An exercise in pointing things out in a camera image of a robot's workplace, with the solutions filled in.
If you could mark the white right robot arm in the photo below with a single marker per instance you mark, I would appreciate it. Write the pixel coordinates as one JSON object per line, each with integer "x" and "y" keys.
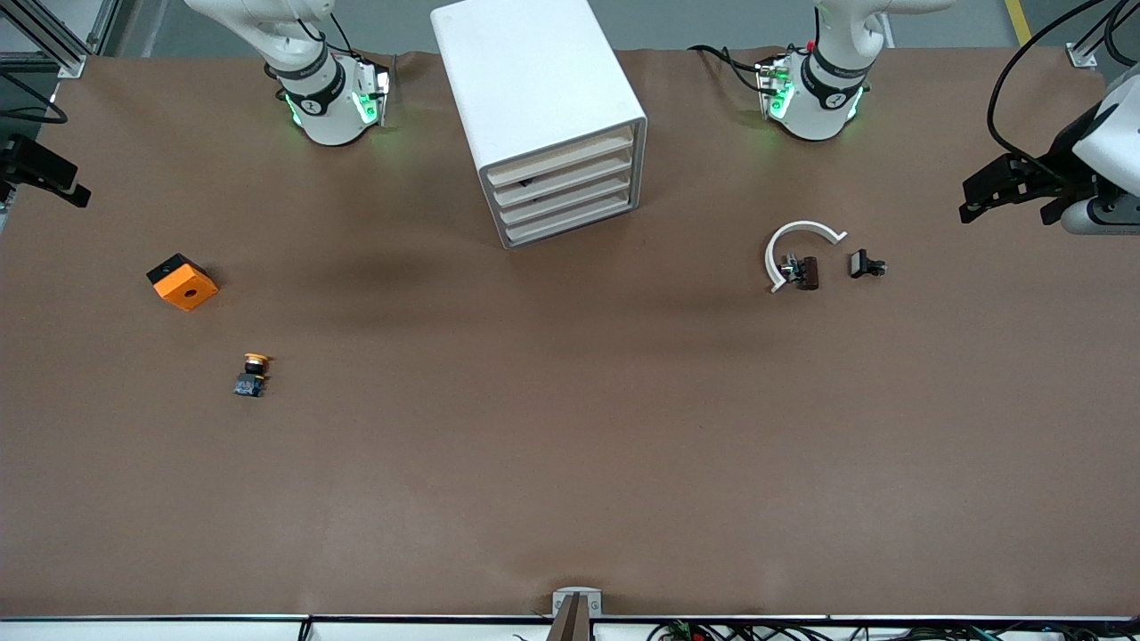
{"x": 325, "y": 116}

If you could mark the white table edge rail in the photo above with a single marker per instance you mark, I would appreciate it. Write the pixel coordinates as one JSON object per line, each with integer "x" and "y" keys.
{"x": 178, "y": 630}

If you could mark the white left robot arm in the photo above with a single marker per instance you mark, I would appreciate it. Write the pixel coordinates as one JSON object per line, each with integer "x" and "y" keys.
{"x": 824, "y": 107}

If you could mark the small black clip component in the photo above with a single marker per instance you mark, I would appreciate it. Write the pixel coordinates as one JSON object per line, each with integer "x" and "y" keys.
{"x": 860, "y": 264}

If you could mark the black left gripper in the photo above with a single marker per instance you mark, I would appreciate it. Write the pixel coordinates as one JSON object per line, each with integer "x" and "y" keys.
{"x": 1056, "y": 167}

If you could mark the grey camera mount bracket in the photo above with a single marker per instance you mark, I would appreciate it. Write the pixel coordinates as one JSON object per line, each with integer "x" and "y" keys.
{"x": 577, "y": 601}

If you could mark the silver base connector bracket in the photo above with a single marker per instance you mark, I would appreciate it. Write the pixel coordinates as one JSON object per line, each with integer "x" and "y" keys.
{"x": 372, "y": 89}
{"x": 773, "y": 89}

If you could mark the small brown electrical component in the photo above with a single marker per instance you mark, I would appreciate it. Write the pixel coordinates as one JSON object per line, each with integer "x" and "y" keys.
{"x": 806, "y": 272}

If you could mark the aluminium frame post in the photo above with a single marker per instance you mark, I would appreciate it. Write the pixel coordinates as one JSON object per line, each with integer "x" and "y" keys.
{"x": 1091, "y": 49}
{"x": 53, "y": 44}

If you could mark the brown table cover sheet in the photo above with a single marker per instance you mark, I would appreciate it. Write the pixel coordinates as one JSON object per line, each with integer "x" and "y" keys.
{"x": 570, "y": 445}

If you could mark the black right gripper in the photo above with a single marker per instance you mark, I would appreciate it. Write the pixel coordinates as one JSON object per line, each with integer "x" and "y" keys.
{"x": 27, "y": 161}

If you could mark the orange and black box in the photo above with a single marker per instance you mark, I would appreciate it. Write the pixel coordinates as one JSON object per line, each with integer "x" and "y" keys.
{"x": 185, "y": 287}

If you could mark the yellow push button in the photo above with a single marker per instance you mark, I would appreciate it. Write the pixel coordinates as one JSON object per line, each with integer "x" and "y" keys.
{"x": 253, "y": 381}

